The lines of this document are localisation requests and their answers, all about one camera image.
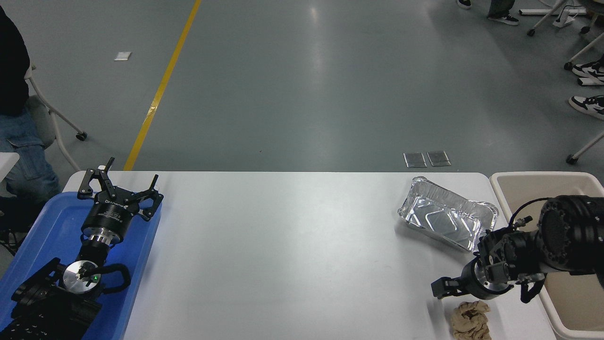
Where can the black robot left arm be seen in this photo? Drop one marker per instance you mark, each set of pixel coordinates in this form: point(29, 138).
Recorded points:
point(42, 307)

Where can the rectangular silver foil tray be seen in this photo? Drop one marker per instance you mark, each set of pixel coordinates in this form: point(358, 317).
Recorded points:
point(439, 217)

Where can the metal floor plate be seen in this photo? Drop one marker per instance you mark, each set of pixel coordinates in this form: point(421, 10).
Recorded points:
point(438, 158)
point(415, 160)

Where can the white wheeled chair base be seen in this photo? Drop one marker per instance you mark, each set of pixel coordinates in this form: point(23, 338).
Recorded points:
point(547, 14)

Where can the grey chair with white frame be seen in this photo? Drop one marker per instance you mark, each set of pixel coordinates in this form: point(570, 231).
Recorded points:
point(40, 118)

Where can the white wheeled chair leg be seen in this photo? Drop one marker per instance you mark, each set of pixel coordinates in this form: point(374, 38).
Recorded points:
point(585, 51)
point(587, 147)

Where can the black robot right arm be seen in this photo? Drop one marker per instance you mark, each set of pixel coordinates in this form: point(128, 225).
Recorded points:
point(566, 236)

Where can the blue plastic tray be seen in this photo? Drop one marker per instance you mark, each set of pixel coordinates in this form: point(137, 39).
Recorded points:
point(52, 222)

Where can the large pale bin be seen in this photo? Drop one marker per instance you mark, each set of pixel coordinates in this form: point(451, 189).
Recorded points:
point(524, 189)

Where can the crumpled tan paper ball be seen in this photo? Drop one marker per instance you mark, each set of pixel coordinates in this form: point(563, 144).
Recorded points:
point(469, 321)

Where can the small white side table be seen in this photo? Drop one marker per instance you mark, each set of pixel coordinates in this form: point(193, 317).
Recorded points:
point(7, 163)

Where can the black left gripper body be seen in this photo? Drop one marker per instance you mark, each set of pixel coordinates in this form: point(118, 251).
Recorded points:
point(111, 215)

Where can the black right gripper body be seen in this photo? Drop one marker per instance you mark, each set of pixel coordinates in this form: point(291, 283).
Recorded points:
point(470, 281)

